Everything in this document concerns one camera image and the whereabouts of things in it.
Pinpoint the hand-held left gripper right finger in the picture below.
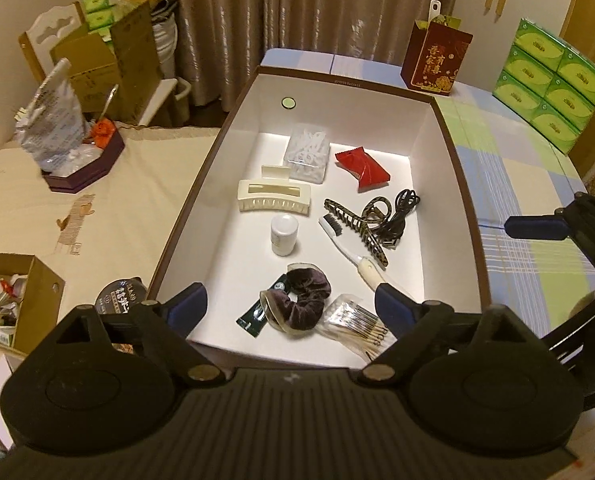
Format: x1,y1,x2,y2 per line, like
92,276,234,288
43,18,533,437
357,282,542,390

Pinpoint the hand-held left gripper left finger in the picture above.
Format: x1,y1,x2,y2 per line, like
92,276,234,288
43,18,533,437
57,282,225,390

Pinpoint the white toothbrush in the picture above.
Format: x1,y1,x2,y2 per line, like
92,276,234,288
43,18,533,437
318,212,393,291

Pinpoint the pack of cotton swabs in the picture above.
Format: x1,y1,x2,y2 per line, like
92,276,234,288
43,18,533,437
320,294,395,361

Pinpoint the dark green tube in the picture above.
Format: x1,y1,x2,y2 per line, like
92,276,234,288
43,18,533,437
236,280,290,337

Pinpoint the black cable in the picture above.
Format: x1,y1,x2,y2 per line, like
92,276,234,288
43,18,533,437
377,188,422,251

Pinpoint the tortoiseshell hair claw clip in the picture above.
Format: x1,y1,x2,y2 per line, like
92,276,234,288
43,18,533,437
323,197,393,270

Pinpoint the dark velvet scrunchie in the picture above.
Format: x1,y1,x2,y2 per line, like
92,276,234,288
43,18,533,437
258,262,332,338

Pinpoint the small white bottle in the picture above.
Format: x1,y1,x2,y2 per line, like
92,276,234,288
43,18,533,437
270,214,299,257

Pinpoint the cream hair claw clip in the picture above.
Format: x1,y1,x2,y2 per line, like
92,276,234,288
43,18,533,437
236,164,312,217

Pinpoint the red snack packet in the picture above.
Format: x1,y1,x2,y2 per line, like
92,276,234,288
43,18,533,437
335,146,391,193

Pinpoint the clear bag of floss picks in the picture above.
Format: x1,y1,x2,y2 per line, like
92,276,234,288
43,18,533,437
283,122,331,186

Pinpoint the brown storage box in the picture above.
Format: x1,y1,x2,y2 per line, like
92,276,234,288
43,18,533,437
147,64,492,372

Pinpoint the black round tin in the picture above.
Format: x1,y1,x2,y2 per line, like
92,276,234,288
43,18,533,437
96,276,148,318

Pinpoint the cream embroidered bedspread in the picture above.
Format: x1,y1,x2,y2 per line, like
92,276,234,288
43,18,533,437
0,125,223,321

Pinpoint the stack of green tissue packs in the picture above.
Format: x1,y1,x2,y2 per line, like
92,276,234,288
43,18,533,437
492,17,595,156

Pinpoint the small open cardboard box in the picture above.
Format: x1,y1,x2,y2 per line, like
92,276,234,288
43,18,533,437
0,252,67,353

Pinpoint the dark purple gift box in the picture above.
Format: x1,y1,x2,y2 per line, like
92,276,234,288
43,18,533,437
42,127,126,195

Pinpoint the red gift bag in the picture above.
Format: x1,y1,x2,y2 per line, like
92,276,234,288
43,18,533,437
401,19,474,97

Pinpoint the orange ribbon bow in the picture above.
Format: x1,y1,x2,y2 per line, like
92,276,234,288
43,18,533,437
90,117,118,148

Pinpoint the white plastic bin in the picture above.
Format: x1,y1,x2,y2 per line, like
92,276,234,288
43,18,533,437
152,77,193,126

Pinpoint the printed clear plastic bag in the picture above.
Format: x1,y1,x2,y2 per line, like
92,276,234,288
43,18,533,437
14,57,95,178

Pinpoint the large cardboard box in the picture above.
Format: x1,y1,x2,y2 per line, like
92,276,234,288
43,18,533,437
51,0,163,123

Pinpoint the black and white bag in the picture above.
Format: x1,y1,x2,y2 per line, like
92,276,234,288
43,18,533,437
150,0,180,81

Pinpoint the white wooden chair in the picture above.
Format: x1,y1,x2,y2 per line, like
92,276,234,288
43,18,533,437
18,2,85,78

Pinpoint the brown curtain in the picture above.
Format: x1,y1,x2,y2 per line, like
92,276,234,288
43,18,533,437
100,0,465,111

